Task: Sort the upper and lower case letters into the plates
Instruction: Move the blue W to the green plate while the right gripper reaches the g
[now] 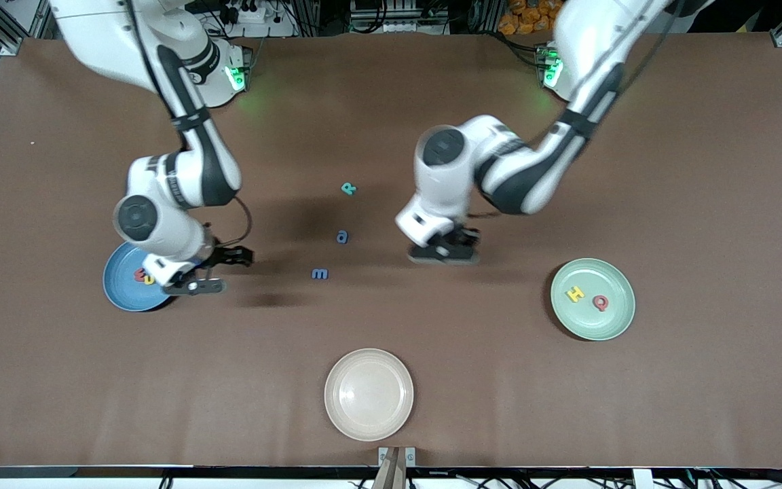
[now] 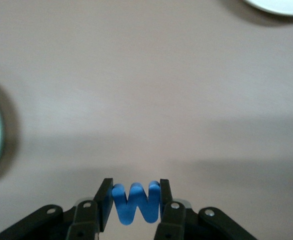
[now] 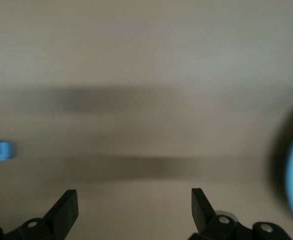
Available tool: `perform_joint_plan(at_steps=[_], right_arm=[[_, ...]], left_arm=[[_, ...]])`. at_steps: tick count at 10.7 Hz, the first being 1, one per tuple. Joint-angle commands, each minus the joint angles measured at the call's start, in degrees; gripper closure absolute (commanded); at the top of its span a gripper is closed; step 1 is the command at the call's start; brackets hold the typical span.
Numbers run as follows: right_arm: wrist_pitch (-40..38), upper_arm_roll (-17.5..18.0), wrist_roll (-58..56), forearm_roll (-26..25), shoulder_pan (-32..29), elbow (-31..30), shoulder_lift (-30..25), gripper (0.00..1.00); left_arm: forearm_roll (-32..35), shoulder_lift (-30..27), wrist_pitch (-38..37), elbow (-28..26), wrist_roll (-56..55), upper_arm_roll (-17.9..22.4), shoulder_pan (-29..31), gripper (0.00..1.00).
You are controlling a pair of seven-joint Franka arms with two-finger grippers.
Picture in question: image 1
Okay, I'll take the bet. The blue round plate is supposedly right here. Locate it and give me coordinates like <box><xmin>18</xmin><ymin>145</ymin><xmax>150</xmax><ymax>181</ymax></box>
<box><xmin>103</xmin><ymin>236</ymin><xmax>185</xmax><ymax>313</ymax></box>

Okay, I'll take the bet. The green round plate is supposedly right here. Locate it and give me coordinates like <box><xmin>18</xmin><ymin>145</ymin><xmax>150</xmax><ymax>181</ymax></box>
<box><xmin>551</xmin><ymin>258</ymin><xmax>636</xmax><ymax>342</ymax></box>

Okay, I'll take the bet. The beige round plate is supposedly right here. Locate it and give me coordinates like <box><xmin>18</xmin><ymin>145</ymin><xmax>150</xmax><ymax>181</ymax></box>
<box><xmin>324</xmin><ymin>348</ymin><xmax>414</xmax><ymax>442</ymax></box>

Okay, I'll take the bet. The white electronics rack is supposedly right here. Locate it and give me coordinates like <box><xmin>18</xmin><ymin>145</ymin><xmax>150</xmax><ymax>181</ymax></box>
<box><xmin>350</xmin><ymin>0</ymin><xmax>449</xmax><ymax>35</ymax></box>

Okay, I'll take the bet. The orange packet pile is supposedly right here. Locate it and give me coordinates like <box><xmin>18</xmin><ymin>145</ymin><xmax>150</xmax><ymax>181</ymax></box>
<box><xmin>498</xmin><ymin>0</ymin><xmax>558</xmax><ymax>35</ymax></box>

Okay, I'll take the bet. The white power strip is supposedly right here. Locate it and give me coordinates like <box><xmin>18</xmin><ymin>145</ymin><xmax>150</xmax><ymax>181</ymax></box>
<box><xmin>218</xmin><ymin>0</ymin><xmax>276</xmax><ymax>21</ymax></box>

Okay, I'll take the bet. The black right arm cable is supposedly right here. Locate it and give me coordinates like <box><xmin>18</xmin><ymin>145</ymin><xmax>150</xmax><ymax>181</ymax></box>
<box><xmin>123</xmin><ymin>0</ymin><xmax>255</xmax><ymax>249</ymax></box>

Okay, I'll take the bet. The metal clamp bracket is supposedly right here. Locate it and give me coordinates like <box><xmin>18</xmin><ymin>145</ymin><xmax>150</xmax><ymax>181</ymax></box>
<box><xmin>377</xmin><ymin>446</ymin><xmax>416</xmax><ymax>469</ymax></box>

